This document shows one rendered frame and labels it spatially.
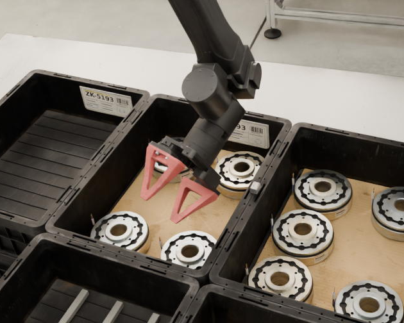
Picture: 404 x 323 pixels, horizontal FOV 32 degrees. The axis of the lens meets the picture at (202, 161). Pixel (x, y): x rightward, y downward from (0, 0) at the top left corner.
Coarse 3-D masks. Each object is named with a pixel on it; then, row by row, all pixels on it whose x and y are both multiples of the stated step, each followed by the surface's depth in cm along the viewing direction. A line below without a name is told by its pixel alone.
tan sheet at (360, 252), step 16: (368, 192) 127; (288, 208) 127; (352, 208) 125; (368, 208) 124; (336, 224) 122; (352, 224) 122; (368, 224) 122; (336, 240) 120; (352, 240) 119; (368, 240) 119; (384, 240) 119; (272, 256) 118; (336, 256) 117; (352, 256) 117; (368, 256) 116; (384, 256) 116; (400, 256) 116; (320, 272) 115; (336, 272) 115; (352, 272) 114; (368, 272) 114; (384, 272) 114; (400, 272) 113; (320, 288) 112; (336, 288) 112; (400, 288) 111; (320, 304) 110
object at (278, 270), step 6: (270, 270) 112; (276, 270) 111; (282, 270) 111; (288, 270) 111; (270, 276) 111; (288, 276) 111; (294, 276) 110; (270, 282) 110; (288, 282) 110; (294, 282) 110; (270, 288) 109; (276, 288) 109; (282, 288) 109; (288, 288) 109
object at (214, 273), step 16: (304, 128) 128; (320, 128) 127; (288, 144) 124; (384, 144) 122; (400, 144) 121; (272, 176) 119; (256, 208) 114; (240, 224) 111; (224, 256) 106; (240, 288) 102; (256, 288) 101; (288, 304) 99; (304, 304) 98; (336, 320) 96; (352, 320) 96
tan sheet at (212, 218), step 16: (128, 192) 134; (160, 192) 133; (176, 192) 133; (192, 192) 132; (128, 208) 131; (144, 208) 130; (160, 208) 130; (208, 208) 129; (224, 208) 128; (160, 224) 127; (176, 224) 126; (192, 224) 126; (208, 224) 126; (224, 224) 125
